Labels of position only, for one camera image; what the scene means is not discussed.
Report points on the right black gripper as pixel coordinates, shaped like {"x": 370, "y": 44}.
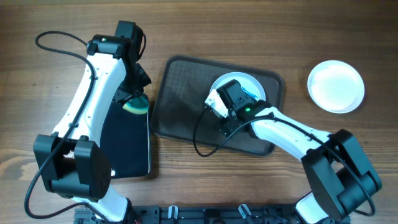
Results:
{"x": 226, "y": 126}

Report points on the brown serving tray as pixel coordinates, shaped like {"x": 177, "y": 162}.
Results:
{"x": 186, "y": 84}

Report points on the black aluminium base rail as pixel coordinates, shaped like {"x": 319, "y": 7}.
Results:
{"x": 269, "y": 214}

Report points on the white plate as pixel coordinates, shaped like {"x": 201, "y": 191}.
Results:
{"x": 336, "y": 87}
{"x": 248, "y": 83}

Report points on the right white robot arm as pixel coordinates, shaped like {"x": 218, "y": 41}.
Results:
{"x": 341, "y": 177}

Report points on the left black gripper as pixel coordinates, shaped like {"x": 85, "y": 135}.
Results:
{"x": 144, "y": 79}

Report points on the green yellow sponge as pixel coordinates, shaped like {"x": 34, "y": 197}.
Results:
{"x": 137, "y": 105}

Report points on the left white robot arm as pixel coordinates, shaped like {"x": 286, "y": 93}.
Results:
{"x": 70, "y": 160}

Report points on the black water tray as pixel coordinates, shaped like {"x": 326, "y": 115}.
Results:
{"x": 125, "y": 141}

